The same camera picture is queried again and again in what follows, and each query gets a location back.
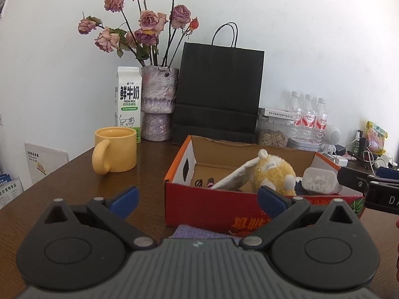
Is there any purple mottled vase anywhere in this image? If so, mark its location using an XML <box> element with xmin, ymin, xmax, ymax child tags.
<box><xmin>141</xmin><ymin>65</ymin><xmax>180</xmax><ymax>142</ymax></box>

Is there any yellow mug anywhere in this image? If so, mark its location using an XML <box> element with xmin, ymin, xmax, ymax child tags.
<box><xmin>91</xmin><ymin>127</ymin><xmax>138</xmax><ymax>174</ymax></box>

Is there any blue white booklet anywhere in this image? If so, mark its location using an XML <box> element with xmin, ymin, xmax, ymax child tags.
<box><xmin>0</xmin><ymin>174</ymin><xmax>24</xmax><ymax>210</ymax></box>

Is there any clear water bottle red label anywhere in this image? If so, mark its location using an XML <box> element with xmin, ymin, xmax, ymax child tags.
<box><xmin>289</xmin><ymin>91</ymin><xmax>304</xmax><ymax>139</ymax></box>
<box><xmin>314</xmin><ymin>97</ymin><xmax>329</xmax><ymax>141</ymax></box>
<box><xmin>302</xmin><ymin>93</ymin><xmax>318</xmax><ymax>141</ymax></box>

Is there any red cardboard box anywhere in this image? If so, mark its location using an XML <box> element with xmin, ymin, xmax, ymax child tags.
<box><xmin>164</xmin><ymin>135</ymin><xmax>365</xmax><ymax>234</ymax></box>

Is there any yellow white plush toy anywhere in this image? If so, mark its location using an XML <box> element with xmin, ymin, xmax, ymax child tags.
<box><xmin>252</xmin><ymin>149</ymin><xmax>297</xmax><ymax>196</ymax></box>

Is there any white paper sign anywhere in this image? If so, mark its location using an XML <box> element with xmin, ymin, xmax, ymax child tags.
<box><xmin>24</xmin><ymin>143</ymin><xmax>69</xmax><ymax>185</ymax></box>

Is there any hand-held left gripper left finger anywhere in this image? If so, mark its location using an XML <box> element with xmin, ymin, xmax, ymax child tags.
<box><xmin>34</xmin><ymin>186</ymin><xmax>156</xmax><ymax>250</ymax></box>

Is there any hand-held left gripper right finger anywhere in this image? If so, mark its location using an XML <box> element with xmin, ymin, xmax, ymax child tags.
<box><xmin>239</xmin><ymin>186</ymin><xmax>364</xmax><ymax>250</ymax></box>

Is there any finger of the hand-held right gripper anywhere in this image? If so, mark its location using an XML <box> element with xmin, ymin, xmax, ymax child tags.
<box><xmin>376</xmin><ymin>167</ymin><xmax>399</xmax><ymax>181</ymax></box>
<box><xmin>337</xmin><ymin>166</ymin><xmax>379</xmax><ymax>194</ymax></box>

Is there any small flat white box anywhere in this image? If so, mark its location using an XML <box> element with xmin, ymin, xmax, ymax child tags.
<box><xmin>259</xmin><ymin>107</ymin><xmax>296</xmax><ymax>118</ymax></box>

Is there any white round speaker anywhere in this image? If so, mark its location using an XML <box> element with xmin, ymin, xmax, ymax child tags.
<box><xmin>322</xmin><ymin>125</ymin><xmax>342</xmax><ymax>154</ymax></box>

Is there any black paper bag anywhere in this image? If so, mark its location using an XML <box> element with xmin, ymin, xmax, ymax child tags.
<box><xmin>171</xmin><ymin>22</ymin><xmax>265</xmax><ymax>145</ymax></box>

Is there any white green milk carton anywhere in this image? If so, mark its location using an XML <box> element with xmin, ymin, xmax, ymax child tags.
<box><xmin>114</xmin><ymin>66</ymin><xmax>142</xmax><ymax>143</ymax></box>

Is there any dried pink roses bouquet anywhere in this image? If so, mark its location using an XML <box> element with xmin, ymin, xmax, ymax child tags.
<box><xmin>78</xmin><ymin>0</ymin><xmax>200</xmax><ymax>67</ymax></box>

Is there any purple knit cloth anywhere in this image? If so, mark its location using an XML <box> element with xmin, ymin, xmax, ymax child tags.
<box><xmin>172</xmin><ymin>224</ymin><xmax>243</xmax><ymax>245</ymax></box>

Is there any clear container of seeds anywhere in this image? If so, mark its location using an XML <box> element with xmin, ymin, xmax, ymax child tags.
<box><xmin>256</xmin><ymin>115</ymin><xmax>293</xmax><ymax>148</ymax></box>

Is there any white pill bottle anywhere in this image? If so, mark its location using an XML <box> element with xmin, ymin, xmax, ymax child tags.
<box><xmin>302</xmin><ymin>167</ymin><xmax>340</xmax><ymax>195</ymax></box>

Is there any yellow pink snack bag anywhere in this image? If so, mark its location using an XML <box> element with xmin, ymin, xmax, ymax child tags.
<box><xmin>365</xmin><ymin>121</ymin><xmax>389</xmax><ymax>155</ymax></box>

